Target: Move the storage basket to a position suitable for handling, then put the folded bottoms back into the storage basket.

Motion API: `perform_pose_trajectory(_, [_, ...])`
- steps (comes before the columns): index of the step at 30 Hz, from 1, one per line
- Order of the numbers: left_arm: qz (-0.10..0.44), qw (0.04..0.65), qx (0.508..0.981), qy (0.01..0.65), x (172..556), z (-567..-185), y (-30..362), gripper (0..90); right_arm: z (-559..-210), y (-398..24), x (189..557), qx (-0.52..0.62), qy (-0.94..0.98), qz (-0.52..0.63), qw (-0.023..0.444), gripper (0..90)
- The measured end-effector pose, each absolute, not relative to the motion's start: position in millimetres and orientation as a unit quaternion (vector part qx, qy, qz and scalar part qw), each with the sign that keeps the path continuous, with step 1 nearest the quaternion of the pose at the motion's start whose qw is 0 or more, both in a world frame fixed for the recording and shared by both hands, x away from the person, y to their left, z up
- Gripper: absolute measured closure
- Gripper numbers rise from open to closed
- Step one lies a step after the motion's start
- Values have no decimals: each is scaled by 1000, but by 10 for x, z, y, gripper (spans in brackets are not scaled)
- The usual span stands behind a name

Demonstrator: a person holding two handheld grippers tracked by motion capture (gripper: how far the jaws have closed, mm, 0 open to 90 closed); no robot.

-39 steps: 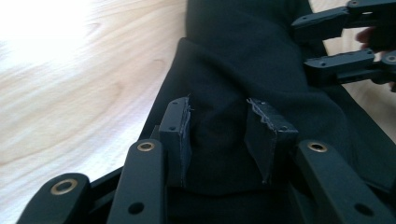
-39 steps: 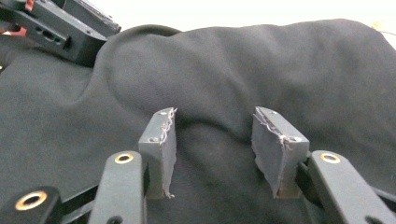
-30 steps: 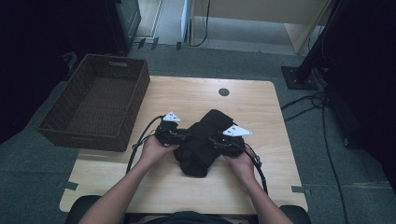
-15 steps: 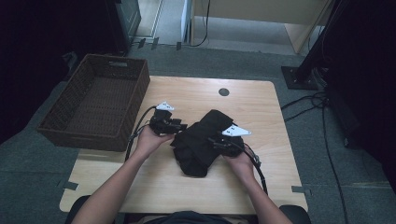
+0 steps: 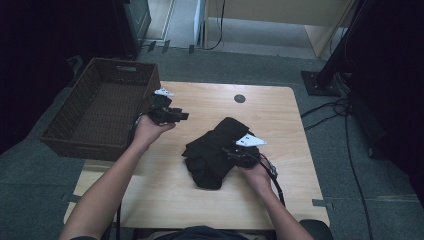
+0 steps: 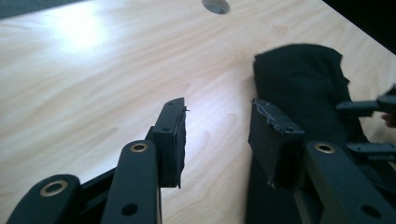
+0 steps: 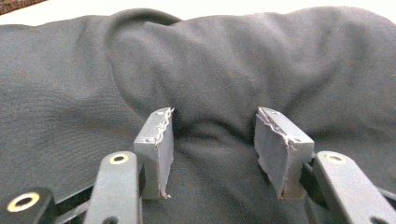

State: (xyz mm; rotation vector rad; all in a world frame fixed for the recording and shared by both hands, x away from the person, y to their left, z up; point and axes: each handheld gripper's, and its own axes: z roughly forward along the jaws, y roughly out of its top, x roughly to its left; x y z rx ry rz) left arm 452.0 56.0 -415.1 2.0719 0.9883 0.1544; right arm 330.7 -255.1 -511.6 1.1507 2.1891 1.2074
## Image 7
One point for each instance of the black pants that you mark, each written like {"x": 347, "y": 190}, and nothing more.
{"x": 93, "y": 77}

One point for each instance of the brown wicker basket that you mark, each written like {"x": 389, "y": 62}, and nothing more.
{"x": 12, "y": 5}

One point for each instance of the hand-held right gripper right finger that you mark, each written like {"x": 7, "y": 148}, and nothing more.
{"x": 280, "y": 152}

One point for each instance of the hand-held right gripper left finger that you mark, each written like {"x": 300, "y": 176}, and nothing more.
{"x": 155, "y": 155}

